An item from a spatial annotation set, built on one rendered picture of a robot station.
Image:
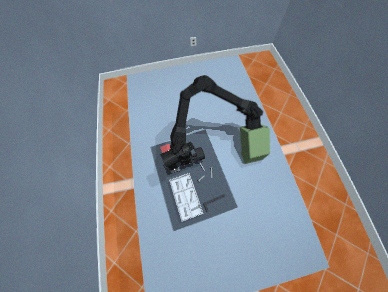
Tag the red block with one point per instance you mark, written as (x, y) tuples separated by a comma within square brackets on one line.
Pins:
[(165, 148)]

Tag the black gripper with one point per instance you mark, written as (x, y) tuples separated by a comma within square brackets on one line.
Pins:
[(198, 154)]

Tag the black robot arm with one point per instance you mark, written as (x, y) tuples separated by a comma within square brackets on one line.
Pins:
[(178, 135)]

